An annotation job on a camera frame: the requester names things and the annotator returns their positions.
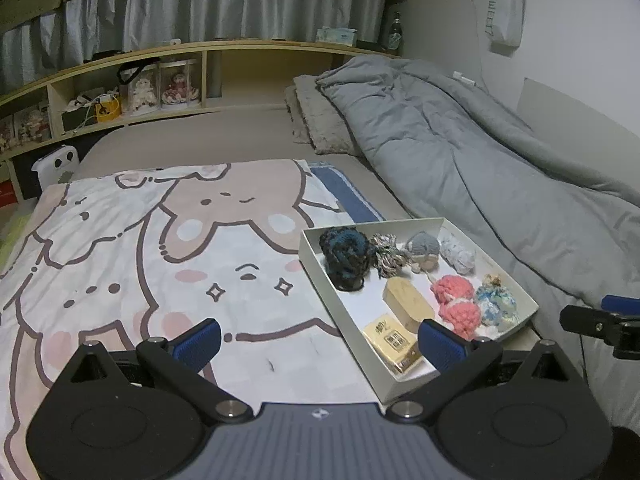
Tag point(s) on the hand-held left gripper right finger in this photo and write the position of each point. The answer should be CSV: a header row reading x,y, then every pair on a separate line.
x,y
440,346

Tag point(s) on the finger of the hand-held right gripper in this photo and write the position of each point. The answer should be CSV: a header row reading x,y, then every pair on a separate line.
x,y
587,319
620,303

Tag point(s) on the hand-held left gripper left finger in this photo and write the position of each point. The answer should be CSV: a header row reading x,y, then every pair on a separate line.
x,y
197,345

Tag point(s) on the gold foil packet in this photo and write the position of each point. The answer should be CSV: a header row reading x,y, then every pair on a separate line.
x,y
387,342

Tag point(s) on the pink crochet toy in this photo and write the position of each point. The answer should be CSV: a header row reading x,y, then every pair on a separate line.
x,y
452,290

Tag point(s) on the tan oval block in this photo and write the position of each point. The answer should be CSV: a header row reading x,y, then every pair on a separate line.
x,y
405,297

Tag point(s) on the blue and white yarn ball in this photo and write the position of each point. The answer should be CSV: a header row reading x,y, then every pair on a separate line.
x,y
495,302

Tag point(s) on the white shallow tray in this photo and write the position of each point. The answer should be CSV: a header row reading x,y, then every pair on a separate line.
x,y
357,310

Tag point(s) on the grey yarn ball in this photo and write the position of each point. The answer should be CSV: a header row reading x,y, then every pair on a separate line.
x,y
422,247

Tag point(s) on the dark blue yarn bundle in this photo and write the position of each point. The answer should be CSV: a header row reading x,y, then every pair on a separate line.
x,y
345,255

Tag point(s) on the cartoon printed blanket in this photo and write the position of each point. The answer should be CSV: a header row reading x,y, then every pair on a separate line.
x,y
125,260

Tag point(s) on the grey duvet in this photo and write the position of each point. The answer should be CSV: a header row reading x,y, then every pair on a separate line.
x,y
475,160

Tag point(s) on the beige bed sheet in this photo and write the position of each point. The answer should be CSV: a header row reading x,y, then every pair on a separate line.
x,y
200,140

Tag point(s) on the white device with two holes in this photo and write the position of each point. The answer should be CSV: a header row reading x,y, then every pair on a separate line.
x,y
55,166

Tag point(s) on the dark green box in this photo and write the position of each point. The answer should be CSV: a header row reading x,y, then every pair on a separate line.
x,y
77,121

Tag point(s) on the grey fuzzy pillow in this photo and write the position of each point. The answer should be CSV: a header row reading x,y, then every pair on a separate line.
x,y
320,120

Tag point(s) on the clear doll display case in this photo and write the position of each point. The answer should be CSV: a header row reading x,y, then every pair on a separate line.
x,y
141,92
179,85

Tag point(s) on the figurine box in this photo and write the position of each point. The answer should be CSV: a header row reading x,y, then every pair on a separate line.
x,y
32,125
6,132

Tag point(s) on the wooden headboard shelf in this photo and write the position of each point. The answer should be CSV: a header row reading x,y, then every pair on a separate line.
x,y
275,75

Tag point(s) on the glass bottle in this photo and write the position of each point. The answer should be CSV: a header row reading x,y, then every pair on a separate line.
x,y
396,35

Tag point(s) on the white hanging bag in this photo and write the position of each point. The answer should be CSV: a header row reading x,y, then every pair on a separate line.
x,y
505,10

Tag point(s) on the tissue box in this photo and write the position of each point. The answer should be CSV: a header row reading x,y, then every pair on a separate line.
x,y
336,36

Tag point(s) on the grey curtains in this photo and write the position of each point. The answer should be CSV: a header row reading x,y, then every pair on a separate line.
x,y
225,10

